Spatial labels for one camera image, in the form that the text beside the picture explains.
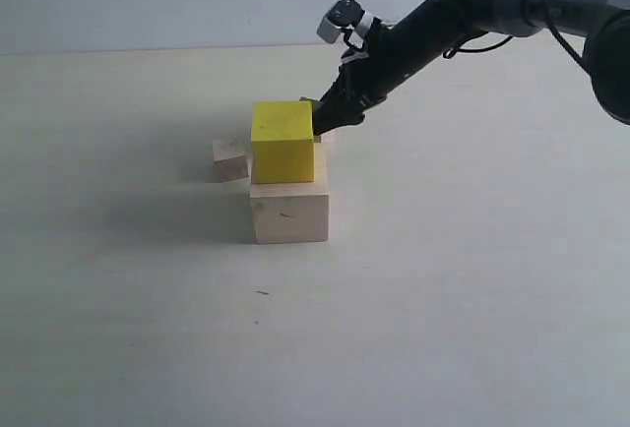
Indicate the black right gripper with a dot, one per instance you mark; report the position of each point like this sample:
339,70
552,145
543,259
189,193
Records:
393,55

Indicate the medium wooden cube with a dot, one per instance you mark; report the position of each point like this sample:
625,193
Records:
329,139

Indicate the yellow cube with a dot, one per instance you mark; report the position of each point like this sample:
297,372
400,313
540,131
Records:
282,141

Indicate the large pale wooden cube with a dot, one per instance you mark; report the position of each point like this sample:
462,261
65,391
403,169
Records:
293,212

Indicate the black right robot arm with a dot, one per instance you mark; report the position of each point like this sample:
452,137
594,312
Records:
595,34

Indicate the small wooden cube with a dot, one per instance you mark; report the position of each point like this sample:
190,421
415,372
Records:
230,160

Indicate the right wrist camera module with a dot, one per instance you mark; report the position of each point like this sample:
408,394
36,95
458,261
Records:
348,22

